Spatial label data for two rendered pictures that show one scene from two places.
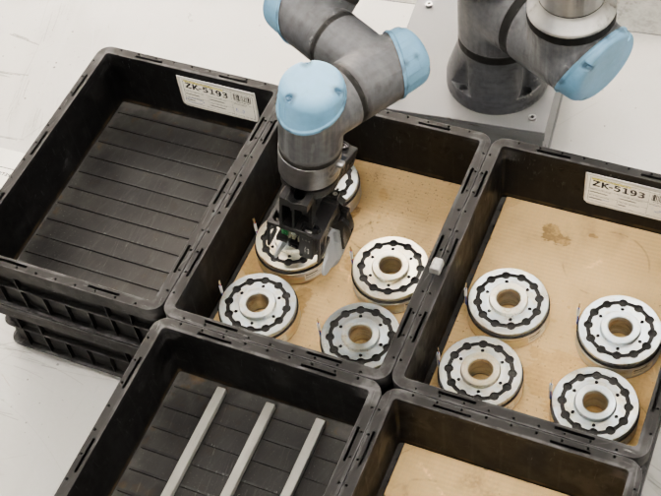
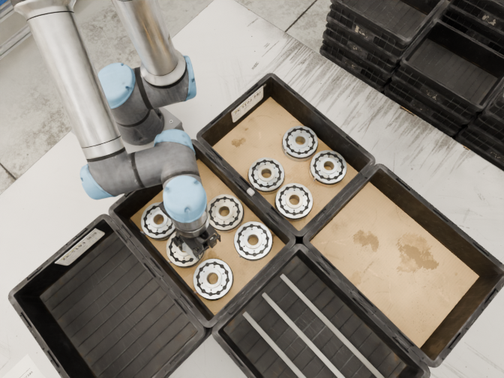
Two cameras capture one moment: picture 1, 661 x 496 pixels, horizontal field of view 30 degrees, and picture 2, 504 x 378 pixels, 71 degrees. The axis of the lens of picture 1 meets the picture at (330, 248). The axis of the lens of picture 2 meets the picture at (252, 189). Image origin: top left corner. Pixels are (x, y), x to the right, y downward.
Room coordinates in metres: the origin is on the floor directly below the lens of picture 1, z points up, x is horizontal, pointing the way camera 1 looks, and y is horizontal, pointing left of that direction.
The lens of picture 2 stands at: (0.77, 0.13, 1.78)
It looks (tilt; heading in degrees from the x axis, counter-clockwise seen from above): 71 degrees down; 292
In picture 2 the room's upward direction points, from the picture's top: 7 degrees counter-clockwise
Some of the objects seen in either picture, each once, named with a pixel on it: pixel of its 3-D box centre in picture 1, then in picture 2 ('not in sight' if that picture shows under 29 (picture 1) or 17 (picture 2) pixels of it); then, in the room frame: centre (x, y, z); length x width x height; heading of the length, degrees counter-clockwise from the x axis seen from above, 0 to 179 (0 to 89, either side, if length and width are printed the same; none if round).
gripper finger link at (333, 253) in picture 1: (330, 256); not in sight; (0.96, 0.00, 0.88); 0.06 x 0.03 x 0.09; 150
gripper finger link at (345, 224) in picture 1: (333, 222); not in sight; (0.97, -0.01, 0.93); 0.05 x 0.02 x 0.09; 60
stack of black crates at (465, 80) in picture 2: not in sight; (439, 85); (0.23, -1.07, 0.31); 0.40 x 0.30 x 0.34; 156
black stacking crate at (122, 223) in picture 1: (138, 196); (114, 312); (1.13, 0.25, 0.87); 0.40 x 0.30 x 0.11; 150
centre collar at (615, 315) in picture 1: (620, 328); (300, 140); (0.79, -0.33, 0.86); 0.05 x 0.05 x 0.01
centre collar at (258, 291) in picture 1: (257, 303); (212, 278); (0.92, 0.10, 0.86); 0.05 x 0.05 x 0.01
